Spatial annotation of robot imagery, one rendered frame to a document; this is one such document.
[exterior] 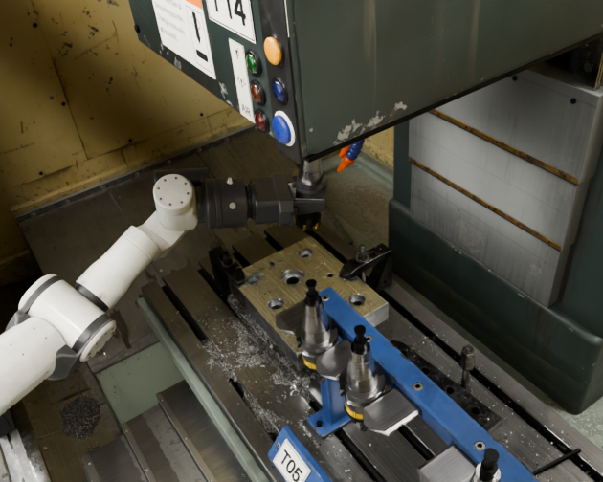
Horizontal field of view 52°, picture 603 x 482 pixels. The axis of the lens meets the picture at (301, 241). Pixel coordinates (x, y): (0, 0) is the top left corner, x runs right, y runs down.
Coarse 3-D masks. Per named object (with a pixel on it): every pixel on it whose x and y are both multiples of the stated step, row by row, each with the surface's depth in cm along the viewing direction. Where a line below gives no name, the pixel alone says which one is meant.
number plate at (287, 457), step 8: (280, 448) 109; (288, 448) 108; (280, 456) 109; (288, 456) 108; (296, 456) 106; (280, 464) 109; (288, 464) 107; (296, 464) 106; (304, 464) 105; (288, 472) 107; (296, 472) 106; (304, 472) 104; (288, 480) 107; (296, 480) 105; (304, 480) 104
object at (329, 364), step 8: (336, 344) 91; (344, 344) 91; (328, 352) 90; (336, 352) 90; (344, 352) 90; (320, 360) 89; (328, 360) 89; (336, 360) 89; (344, 360) 88; (320, 368) 88; (328, 368) 88; (336, 368) 87; (328, 376) 87; (336, 376) 86
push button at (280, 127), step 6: (276, 120) 60; (282, 120) 59; (276, 126) 60; (282, 126) 59; (288, 126) 59; (276, 132) 61; (282, 132) 60; (288, 132) 59; (282, 138) 60; (288, 138) 60
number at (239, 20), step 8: (224, 0) 60; (232, 0) 59; (240, 0) 58; (224, 8) 61; (232, 8) 60; (240, 8) 58; (224, 16) 62; (232, 16) 61; (240, 16) 59; (232, 24) 61; (240, 24) 60; (248, 24) 58; (248, 32) 59
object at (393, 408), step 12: (384, 396) 83; (396, 396) 83; (372, 408) 82; (384, 408) 81; (396, 408) 81; (408, 408) 81; (372, 420) 80; (384, 420) 80; (396, 420) 80; (408, 420) 80; (384, 432) 79
